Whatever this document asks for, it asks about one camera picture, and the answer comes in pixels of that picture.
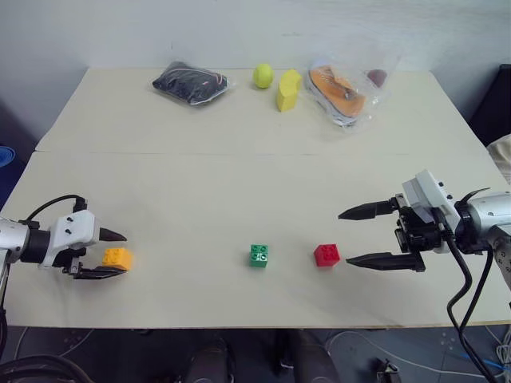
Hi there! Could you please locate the orange toy brick cube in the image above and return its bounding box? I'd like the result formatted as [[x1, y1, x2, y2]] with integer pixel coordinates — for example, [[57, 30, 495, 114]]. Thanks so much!
[[101, 247, 135, 273]]

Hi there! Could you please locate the dark rounded shape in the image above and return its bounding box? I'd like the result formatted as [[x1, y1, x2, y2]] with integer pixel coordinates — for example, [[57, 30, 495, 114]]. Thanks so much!
[[184, 338, 237, 383]]

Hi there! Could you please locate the red toy brick cube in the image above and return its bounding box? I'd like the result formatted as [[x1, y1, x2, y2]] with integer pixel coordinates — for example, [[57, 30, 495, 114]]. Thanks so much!
[[312, 243, 342, 270]]

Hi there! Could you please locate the black cloth in plastic bag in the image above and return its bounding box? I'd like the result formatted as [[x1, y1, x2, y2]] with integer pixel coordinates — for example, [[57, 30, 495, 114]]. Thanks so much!
[[150, 60, 237, 109]]

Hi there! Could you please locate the white floor cable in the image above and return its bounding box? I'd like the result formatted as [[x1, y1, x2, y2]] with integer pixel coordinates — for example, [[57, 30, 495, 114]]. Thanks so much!
[[327, 330, 480, 378]]

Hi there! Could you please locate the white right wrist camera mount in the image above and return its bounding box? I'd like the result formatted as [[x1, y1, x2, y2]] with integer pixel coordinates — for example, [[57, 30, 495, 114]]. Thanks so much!
[[401, 169, 462, 255]]

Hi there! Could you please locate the green toy brick cube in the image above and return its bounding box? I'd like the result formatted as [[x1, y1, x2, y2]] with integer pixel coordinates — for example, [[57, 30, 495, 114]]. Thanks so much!
[[248, 243, 273, 270]]

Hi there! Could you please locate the black curved hose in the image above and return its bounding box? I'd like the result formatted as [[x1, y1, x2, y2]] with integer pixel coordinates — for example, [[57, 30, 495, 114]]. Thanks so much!
[[0, 353, 91, 383]]

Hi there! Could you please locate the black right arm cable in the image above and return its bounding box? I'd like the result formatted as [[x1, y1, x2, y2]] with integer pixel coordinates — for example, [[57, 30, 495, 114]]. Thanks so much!
[[437, 207, 505, 383]]

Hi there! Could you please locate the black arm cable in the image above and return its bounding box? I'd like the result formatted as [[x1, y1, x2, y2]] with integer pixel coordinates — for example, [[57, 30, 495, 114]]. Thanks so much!
[[25, 194, 89, 223], [437, 207, 505, 383]]

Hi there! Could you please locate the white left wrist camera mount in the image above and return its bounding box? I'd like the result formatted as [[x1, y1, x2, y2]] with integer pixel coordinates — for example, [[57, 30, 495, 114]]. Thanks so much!
[[38, 210, 100, 269]]

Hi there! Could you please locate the orange shoe in plastic bag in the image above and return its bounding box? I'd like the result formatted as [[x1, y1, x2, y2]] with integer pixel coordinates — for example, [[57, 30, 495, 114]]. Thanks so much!
[[304, 54, 401, 129]]

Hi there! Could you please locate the beige cloth bundle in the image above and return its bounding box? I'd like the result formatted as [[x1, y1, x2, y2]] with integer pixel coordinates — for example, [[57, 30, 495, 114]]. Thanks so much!
[[486, 134, 511, 181]]

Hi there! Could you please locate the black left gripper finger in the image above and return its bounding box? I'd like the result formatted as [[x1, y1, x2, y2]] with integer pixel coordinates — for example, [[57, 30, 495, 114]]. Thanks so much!
[[97, 227, 129, 243], [73, 265, 130, 281]]

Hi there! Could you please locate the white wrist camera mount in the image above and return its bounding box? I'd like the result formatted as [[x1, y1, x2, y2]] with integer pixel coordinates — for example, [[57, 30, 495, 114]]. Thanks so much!
[[38, 210, 100, 269], [401, 169, 462, 255]]

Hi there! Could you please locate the yellow sponge block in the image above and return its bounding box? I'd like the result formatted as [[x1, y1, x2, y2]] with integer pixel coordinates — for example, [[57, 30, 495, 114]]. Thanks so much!
[[276, 69, 303, 113]]

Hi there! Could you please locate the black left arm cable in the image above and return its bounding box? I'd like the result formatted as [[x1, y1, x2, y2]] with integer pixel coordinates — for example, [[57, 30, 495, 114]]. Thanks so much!
[[25, 194, 89, 223]]

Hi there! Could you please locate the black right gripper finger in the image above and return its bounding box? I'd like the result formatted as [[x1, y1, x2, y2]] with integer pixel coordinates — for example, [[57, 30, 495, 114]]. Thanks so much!
[[345, 251, 426, 274], [337, 199, 397, 222]]

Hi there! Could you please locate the small dark floor object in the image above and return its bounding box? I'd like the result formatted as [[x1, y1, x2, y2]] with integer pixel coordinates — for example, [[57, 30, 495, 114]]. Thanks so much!
[[374, 357, 402, 383]]

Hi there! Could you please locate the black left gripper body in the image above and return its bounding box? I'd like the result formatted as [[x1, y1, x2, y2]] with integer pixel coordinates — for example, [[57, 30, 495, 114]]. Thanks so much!
[[53, 247, 89, 279]]

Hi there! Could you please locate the blue floor cable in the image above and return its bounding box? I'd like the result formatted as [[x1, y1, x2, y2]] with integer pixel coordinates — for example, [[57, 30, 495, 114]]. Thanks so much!
[[458, 345, 511, 378]]

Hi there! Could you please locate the dark red round object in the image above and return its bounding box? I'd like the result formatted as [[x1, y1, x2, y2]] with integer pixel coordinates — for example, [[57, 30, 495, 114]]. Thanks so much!
[[366, 68, 389, 87]]

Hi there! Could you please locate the yellow-green tennis ball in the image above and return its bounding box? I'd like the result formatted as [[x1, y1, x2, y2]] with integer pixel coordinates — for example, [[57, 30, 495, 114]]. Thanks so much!
[[252, 63, 275, 90]]

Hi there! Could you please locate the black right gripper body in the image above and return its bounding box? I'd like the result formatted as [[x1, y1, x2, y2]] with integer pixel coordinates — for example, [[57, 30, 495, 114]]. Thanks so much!
[[392, 193, 451, 254]]

